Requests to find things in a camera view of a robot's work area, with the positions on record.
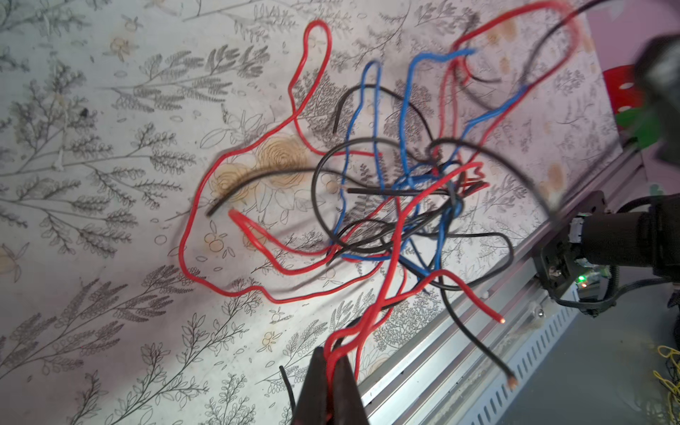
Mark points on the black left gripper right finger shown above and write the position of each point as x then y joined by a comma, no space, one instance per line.
347,407

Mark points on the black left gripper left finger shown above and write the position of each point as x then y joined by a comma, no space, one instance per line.
312,406

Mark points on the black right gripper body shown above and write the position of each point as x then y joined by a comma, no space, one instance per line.
656,72

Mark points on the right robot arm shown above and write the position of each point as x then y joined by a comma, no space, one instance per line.
640,241

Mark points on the floral table mat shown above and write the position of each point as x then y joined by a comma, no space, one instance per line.
162,167

